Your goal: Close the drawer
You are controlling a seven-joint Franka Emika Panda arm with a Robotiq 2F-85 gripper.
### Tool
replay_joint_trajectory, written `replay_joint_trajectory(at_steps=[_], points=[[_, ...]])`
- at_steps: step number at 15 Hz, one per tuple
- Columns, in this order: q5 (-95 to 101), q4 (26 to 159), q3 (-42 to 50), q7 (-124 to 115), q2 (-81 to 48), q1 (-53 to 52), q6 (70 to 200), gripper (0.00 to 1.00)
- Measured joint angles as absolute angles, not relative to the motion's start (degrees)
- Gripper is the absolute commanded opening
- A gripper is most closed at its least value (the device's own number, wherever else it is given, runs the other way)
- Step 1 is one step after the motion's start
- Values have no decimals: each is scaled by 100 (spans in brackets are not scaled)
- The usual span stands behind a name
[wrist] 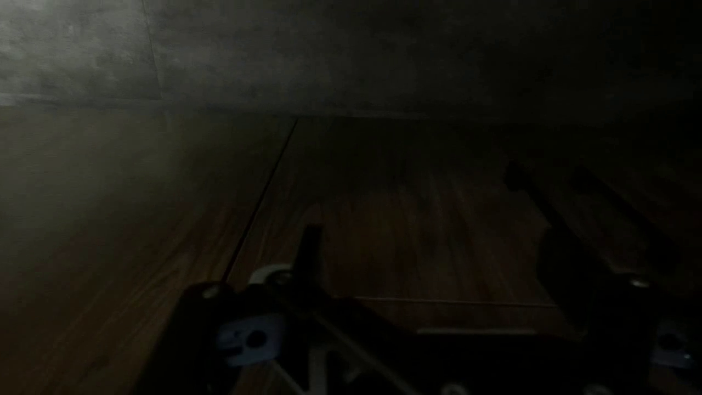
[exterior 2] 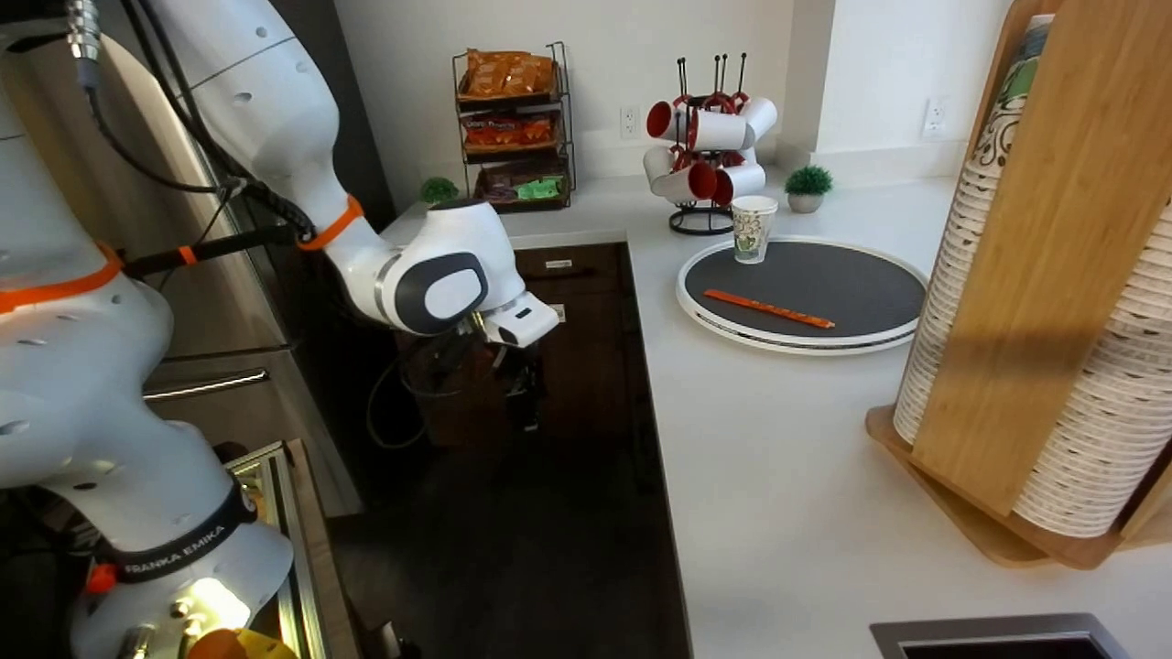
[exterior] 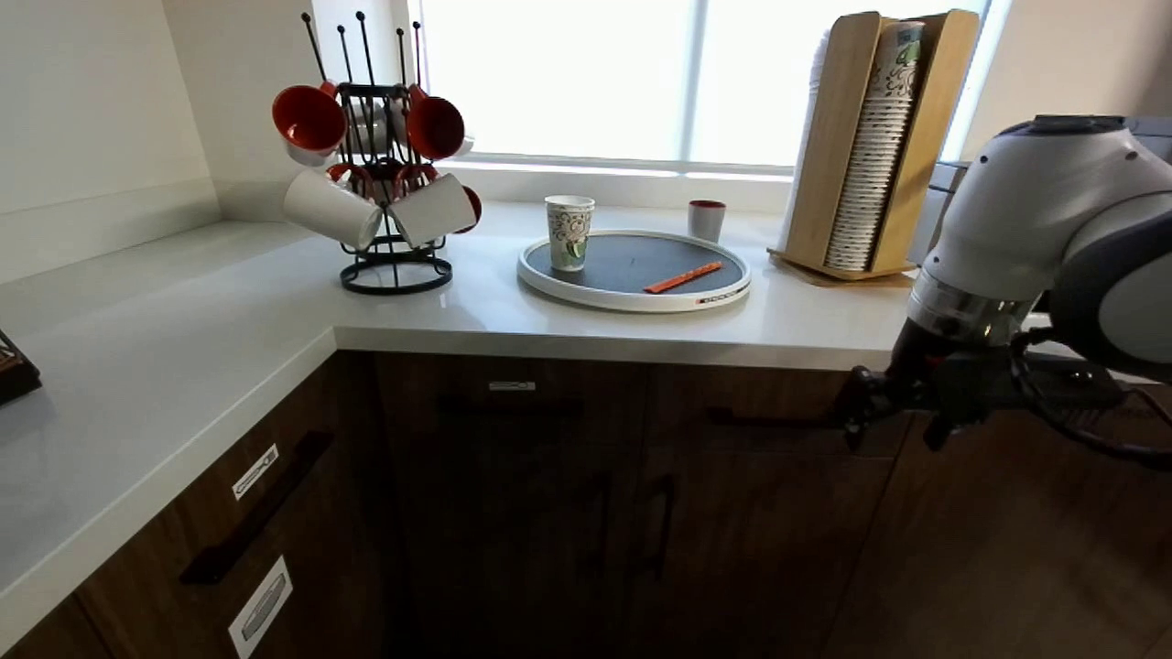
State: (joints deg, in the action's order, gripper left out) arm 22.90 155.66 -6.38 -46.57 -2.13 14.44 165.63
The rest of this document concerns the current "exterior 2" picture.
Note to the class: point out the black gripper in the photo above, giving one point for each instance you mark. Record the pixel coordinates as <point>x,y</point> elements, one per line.
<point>523,366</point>

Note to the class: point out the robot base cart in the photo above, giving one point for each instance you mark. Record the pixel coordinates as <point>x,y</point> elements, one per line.
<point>294,550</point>

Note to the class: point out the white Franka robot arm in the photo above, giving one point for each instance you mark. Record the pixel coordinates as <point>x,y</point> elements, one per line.
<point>73,366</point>

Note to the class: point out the green and dark snack bags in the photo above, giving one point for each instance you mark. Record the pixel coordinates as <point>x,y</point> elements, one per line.
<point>517,183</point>

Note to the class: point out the small green potted plant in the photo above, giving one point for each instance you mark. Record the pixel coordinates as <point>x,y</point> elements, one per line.
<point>806,183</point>
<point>440,190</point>

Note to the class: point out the black mug tree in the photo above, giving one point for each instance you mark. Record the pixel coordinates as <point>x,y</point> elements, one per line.
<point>701,221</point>

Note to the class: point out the orange stick packet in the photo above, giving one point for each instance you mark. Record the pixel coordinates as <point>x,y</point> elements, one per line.
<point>772,307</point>

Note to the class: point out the white mug red interior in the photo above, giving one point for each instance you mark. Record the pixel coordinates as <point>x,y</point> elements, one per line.
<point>747,178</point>
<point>665,174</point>
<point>708,183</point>
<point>758,118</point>
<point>665,123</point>
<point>719,130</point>

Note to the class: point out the red snack bags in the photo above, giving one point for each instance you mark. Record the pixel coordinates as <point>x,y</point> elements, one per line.
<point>512,134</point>

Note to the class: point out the stainless steel appliance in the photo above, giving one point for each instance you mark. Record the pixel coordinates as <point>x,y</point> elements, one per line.
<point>225,330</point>

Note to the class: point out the round dark turntable tray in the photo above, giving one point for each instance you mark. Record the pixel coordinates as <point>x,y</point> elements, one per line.
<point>845,295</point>

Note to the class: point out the orange snack bags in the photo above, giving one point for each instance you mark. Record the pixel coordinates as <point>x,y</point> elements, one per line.
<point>507,74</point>

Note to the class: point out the printed paper cup stack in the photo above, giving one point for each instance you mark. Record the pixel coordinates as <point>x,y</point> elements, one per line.
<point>958,241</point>

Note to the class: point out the steel sink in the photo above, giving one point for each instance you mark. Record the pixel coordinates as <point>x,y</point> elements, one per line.
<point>994,639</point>

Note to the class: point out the wooden cup holder stand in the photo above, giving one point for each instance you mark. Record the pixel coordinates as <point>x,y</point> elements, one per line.
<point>1050,257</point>

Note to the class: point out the plain white cup stack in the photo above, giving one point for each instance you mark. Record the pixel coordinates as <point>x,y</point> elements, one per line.
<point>1105,415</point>

